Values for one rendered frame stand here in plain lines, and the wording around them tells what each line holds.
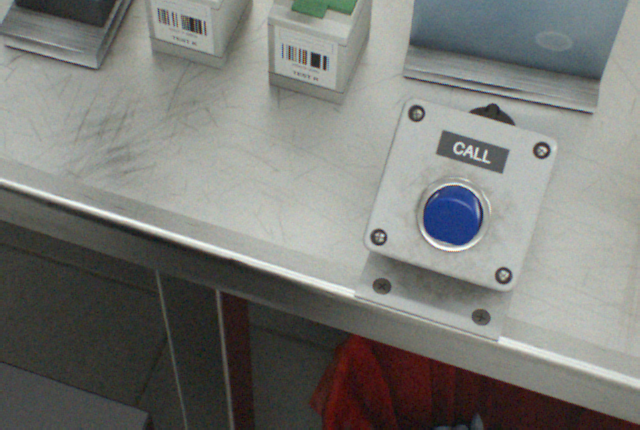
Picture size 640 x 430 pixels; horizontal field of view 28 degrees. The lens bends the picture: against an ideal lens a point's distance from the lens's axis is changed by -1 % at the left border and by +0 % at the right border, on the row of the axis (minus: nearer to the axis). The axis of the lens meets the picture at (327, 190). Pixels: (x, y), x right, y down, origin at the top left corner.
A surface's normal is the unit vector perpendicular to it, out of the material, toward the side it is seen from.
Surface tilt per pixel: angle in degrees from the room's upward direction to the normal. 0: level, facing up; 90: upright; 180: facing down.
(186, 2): 90
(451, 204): 60
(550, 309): 0
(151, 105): 0
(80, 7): 90
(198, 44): 90
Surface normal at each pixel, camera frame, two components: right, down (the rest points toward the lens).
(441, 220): -0.26, 0.45
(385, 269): 0.03, -0.51
